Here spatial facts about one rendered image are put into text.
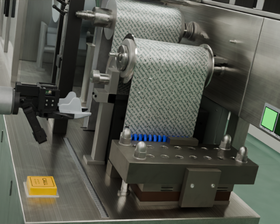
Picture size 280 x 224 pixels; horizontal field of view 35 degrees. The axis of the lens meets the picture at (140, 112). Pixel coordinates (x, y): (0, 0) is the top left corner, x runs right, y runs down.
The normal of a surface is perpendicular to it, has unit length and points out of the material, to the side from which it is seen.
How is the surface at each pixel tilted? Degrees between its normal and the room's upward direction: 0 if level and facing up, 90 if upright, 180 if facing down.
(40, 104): 90
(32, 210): 0
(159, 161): 0
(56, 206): 0
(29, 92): 90
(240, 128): 90
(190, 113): 90
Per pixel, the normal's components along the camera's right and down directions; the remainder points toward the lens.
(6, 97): 0.38, -0.18
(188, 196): 0.33, 0.32
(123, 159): -0.93, -0.07
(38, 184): 0.18, -0.95
